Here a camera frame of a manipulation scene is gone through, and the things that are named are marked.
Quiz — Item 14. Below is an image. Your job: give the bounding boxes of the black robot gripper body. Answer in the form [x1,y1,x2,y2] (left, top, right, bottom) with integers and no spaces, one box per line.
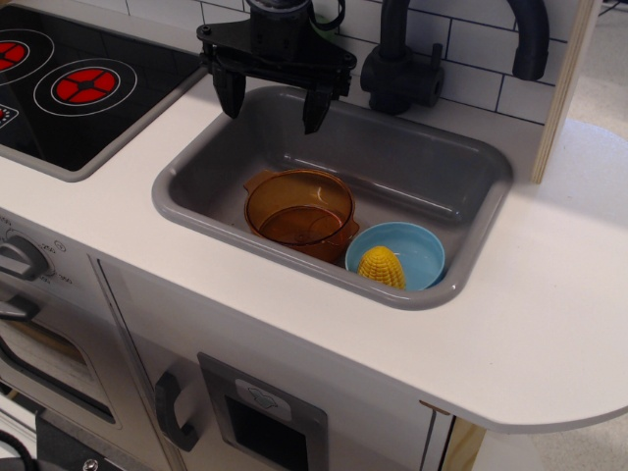
[196,1,357,97]

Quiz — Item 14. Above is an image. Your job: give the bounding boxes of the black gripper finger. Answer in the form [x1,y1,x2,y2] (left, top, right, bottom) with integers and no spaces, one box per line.
[211,65,246,119]
[302,90,332,134]

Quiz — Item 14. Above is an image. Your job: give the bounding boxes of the yellow toy corn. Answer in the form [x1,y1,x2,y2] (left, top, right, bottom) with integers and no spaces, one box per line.
[357,245,406,289]

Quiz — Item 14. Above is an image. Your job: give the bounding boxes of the grey sink basin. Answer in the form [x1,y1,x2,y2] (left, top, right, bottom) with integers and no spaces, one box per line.
[152,86,512,310]

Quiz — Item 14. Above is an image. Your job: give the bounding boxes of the light blue bowl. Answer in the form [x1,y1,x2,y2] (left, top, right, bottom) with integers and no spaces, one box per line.
[344,222,445,291]

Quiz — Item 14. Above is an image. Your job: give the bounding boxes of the green toy bell pepper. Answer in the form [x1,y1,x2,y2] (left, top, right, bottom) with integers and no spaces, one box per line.
[310,14,338,41]

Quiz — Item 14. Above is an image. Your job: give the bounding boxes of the black toy faucet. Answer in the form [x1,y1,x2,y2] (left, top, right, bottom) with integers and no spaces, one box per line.
[360,0,550,116]

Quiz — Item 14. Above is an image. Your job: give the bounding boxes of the orange transparent pot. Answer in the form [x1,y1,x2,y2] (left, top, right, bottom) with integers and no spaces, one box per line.
[244,169,359,263]

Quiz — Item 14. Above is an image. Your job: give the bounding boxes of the black toy stovetop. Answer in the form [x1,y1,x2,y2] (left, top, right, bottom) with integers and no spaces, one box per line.
[1,4,202,183]

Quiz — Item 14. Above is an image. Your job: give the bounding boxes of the grey oven knob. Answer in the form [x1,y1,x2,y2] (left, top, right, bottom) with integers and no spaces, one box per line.
[1,235,50,281]

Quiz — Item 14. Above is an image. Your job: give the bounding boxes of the grey dispenser panel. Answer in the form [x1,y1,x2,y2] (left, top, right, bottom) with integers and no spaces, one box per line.
[197,353,330,471]

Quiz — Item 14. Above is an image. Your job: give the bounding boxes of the grey oven door handle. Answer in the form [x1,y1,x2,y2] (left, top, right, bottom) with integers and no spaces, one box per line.
[0,295,40,322]

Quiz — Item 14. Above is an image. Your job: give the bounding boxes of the black cabinet door handle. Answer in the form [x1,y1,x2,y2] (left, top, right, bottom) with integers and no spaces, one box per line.
[154,372,199,452]

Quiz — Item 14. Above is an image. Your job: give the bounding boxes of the black cable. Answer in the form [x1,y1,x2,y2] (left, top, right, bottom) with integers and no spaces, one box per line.
[0,430,38,471]

